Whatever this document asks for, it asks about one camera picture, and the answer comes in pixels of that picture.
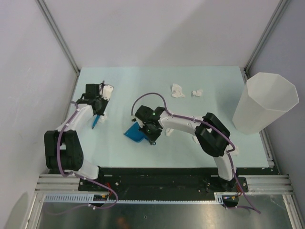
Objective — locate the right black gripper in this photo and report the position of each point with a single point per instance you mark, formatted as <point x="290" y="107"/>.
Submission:
<point x="152" y="138"/>

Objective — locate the aluminium frame rail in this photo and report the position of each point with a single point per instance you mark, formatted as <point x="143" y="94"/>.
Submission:
<point x="53" y="183"/>
<point x="269" y="185"/>

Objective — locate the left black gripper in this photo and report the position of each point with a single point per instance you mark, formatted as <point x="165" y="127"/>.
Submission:
<point x="101" y="112"/>

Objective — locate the right aluminium frame post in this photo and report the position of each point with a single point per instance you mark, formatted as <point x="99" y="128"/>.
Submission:
<point x="271" y="25"/>

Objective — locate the aluminium frame rail left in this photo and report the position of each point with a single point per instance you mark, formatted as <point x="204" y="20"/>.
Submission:
<point x="53" y="183"/>

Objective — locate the paper scrap back right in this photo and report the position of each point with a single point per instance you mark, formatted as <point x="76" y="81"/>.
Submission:
<point x="197" y="93"/>

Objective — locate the paper scrap left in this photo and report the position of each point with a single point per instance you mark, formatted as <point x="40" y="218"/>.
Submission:
<point x="102" y="119"/>

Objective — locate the aluminium frame rail right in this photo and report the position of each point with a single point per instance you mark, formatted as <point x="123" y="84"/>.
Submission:
<point x="269" y="185"/>

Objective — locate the paper scrap back middle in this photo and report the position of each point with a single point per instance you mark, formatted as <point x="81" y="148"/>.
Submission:
<point x="177" y="91"/>

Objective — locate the left aluminium frame post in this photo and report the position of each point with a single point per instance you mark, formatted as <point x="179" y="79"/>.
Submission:
<point x="57" y="34"/>

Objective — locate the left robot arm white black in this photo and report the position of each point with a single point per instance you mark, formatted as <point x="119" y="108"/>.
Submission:
<point x="63" y="150"/>

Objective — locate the paper scrap far right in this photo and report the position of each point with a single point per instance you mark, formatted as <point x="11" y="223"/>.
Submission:
<point x="233" y="152"/>

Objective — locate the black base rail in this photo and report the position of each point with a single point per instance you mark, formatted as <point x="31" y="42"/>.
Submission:
<point x="161" y="184"/>

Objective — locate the paper scrap front right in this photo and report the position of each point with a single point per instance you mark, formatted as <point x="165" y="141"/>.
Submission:
<point x="195" y="139"/>

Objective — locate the paper scrap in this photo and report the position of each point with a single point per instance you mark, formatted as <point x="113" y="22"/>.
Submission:
<point x="197" y="93"/>
<point x="168" y="131"/>
<point x="233" y="152"/>
<point x="102" y="119"/>
<point x="177" y="91"/>
<point x="195" y="139"/>

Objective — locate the paper scrap centre back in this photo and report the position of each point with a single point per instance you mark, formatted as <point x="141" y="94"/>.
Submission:
<point x="168" y="131"/>

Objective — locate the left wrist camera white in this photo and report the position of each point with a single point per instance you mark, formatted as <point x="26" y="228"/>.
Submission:
<point x="106" y="91"/>

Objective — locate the aluminium frame post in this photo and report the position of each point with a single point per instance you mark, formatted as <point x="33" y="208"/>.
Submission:
<point x="57" y="34"/>
<point x="271" y="25"/>

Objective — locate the blue dustpan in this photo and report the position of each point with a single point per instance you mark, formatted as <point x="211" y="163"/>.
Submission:
<point x="134" y="133"/>

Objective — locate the white translucent waste bin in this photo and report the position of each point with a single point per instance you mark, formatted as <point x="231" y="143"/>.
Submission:
<point x="265" y="98"/>

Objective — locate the blue hand brush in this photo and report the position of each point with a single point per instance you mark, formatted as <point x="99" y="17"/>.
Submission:
<point x="95" y="121"/>

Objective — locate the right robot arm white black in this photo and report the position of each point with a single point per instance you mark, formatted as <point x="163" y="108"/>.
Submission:
<point x="212" y="135"/>

